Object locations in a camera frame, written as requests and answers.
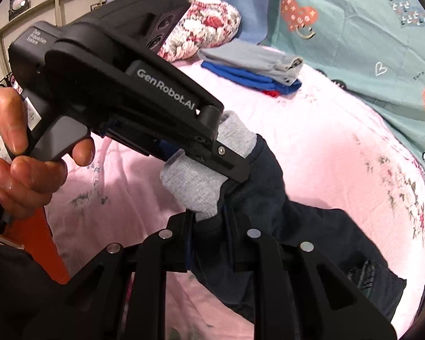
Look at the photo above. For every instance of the red and white floral quilt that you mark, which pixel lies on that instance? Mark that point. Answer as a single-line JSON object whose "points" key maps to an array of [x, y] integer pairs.
{"points": [[205, 28]]}

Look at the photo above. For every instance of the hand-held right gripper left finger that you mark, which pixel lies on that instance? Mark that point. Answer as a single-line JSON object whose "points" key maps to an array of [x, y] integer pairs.
{"points": [[188, 255]]}

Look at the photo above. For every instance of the framed decorative plate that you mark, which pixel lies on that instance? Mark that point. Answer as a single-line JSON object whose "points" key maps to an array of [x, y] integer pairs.
{"points": [[19, 4]]}

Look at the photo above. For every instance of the blue folded garment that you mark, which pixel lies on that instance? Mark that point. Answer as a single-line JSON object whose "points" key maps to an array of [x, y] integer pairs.
{"points": [[248, 78]]}

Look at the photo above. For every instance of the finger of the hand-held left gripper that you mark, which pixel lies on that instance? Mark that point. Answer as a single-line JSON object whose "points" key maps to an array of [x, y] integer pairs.
{"points": [[230, 163]]}

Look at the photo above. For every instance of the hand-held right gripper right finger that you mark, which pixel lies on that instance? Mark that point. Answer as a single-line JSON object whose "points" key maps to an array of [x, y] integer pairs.
{"points": [[249, 255]]}

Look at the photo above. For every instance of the person's left hand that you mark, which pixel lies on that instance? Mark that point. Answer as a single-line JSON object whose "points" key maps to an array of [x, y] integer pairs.
{"points": [[24, 184]]}

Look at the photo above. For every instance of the red folded garment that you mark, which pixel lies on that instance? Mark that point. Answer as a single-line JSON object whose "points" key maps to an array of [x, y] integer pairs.
{"points": [[271, 93]]}

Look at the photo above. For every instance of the teal heart-print quilt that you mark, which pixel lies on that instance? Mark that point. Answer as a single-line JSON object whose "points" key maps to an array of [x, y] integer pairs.
{"points": [[357, 42]]}

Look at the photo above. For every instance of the grey folded garment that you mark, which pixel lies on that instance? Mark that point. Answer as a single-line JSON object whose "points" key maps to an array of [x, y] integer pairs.
{"points": [[248, 56]]}

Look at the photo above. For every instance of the person's dark clothing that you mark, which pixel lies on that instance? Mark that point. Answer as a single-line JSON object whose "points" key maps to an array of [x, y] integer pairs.
{"points": [[14, 290]]}

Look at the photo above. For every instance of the pink floral bed sheet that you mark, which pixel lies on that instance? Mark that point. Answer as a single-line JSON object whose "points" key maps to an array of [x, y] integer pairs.
{"points": [[322, 131]]}

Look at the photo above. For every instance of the navy pants with grey waistband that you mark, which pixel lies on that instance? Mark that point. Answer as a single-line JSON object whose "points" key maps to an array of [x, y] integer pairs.
{"points": [[304, 219]]}

